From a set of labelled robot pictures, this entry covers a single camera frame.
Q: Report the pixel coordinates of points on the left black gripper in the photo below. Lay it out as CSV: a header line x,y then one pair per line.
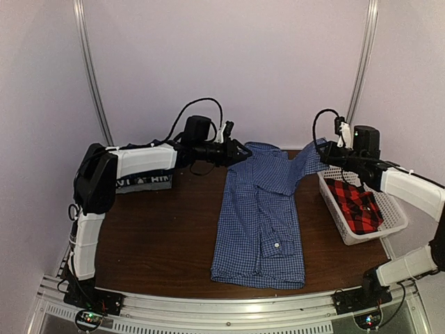
x,y
231,154

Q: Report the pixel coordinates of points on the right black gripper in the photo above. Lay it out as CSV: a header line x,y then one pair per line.
x,y
327,157

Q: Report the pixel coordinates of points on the blue small-check long sleeve shirt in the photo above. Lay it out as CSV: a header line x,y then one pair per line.
x,y
258,242

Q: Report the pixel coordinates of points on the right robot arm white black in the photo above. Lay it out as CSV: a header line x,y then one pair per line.
x,y
407,187

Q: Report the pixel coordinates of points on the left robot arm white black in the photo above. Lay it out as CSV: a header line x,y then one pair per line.
x,y
95,190

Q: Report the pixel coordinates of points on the red black plaid shirt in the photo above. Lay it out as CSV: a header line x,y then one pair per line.
x,y
358,206

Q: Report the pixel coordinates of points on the white plastic basket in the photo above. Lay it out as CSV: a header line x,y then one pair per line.
x,y
395,219

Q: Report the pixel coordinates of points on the black grey printed folded shirt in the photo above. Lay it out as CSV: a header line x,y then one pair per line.
x,y
146,183

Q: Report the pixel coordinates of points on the dark blue plaid folded shirt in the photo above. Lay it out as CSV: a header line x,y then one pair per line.
x,y
139,144

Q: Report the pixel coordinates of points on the right circuit board with leds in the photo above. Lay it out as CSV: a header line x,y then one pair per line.
x,y
368,321

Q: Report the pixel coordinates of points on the circuit board with leds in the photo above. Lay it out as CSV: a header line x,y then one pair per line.
x,y
86,320
368,321

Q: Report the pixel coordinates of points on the left circuit board with leds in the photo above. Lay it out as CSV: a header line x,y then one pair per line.
x,y
86,320

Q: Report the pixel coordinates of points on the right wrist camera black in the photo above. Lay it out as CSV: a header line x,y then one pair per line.
x,y
366,138

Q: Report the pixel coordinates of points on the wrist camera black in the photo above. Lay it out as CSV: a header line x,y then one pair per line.
x,y
196,129
366,138

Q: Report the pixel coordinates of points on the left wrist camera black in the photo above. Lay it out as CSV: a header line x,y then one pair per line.
x,y
196,129

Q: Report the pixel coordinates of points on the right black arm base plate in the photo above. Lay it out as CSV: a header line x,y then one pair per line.
x,y
355,300

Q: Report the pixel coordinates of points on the right aluminium frame post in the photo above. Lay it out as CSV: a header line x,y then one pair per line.
x,y
370,28

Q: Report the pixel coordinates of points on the aluminium frame post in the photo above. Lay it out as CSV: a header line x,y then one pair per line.
x,y
86,52
370,28

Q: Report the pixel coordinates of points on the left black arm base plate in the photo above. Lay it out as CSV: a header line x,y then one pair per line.
x,y
104,302

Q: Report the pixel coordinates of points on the left aluminium frame post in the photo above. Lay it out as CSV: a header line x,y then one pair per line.
x,y
86,52

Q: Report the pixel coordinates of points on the front aluminium rail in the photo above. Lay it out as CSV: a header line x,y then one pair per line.
x,y
307,313

